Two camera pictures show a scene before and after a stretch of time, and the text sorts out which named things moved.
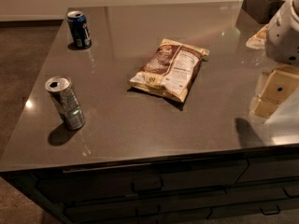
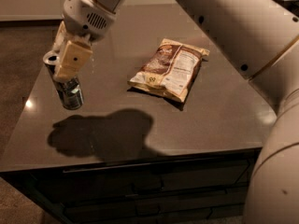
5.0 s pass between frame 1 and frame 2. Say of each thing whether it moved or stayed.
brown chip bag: stayed
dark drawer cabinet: stayed
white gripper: moved
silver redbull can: moved
